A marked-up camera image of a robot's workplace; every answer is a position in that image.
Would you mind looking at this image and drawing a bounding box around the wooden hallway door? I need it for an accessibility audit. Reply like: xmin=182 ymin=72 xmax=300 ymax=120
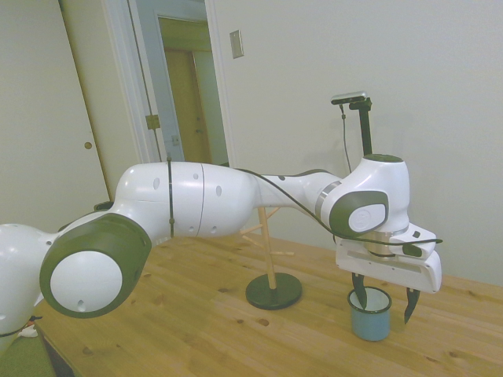
xmin=164 ymin=49 xmax=215 ymax=165

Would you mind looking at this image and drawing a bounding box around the white closet door with knob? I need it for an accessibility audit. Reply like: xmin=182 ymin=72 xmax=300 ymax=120
xmin=58 ymin=0 xmax=155 ymax=205

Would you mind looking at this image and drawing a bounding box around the black camera stand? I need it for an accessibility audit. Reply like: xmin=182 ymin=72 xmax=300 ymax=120
xmin=348 ymin=97 xmax=374 ymax=156

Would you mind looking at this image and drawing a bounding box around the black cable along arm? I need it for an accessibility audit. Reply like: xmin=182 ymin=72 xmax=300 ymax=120
xmin=235 ymin=168 xmax=444 ymax=247

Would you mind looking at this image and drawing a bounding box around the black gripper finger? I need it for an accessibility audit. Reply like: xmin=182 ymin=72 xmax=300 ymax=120
xmin=352 ymin=273 xmax=369 ymax=309
xmin=403 ymin=287 xmax=420 ymax=325

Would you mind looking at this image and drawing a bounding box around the grey wall switch plate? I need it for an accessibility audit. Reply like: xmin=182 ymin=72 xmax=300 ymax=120
xmin=229 ymin=29 xmax=244 ymax=60

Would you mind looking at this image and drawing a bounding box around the white open room door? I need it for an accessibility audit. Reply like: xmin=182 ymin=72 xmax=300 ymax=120
xmin=129 ymin=0 xmax=185 ymax=164

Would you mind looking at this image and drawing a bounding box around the wooden mug tree black base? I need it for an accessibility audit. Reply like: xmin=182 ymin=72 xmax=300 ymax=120
xmin=240 ymin=207 xmax=304 ymax=311

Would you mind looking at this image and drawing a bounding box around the silver exterior camera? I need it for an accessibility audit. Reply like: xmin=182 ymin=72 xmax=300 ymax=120
xmin=330 ymin=90 xmax=369 ymax=106

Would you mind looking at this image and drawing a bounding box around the light blue enamel mug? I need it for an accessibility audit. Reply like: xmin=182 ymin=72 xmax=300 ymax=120
xmin=347 ymin=286 xmax=393 ymax=342

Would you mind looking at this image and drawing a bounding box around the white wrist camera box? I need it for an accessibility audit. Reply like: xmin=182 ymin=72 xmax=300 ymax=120
xmin=395 ymin=223 xmax=438 ymax=260

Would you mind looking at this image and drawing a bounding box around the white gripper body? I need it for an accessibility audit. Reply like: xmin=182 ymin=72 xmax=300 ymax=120
xmin=336 ymin=239 xmax=443 ymax=295

